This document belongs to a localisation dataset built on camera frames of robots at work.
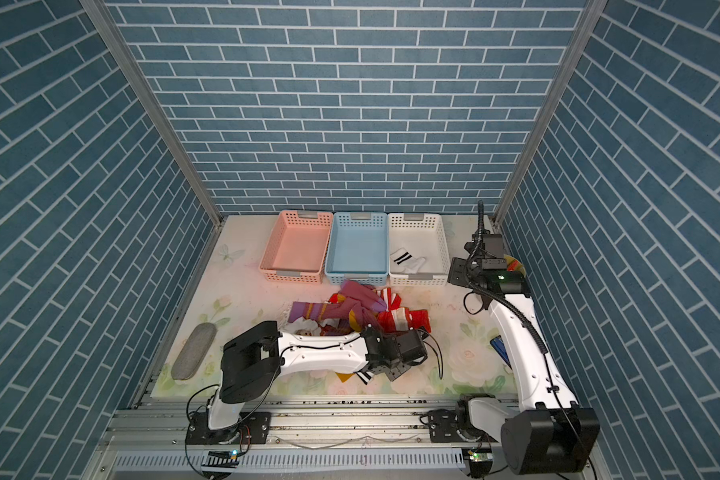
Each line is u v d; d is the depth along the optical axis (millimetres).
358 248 1109
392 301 956
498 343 865
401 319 912
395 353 625
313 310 938
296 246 1139
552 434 369
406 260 1075
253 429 734
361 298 926
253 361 507
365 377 805
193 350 834
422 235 1148
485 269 577
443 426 737
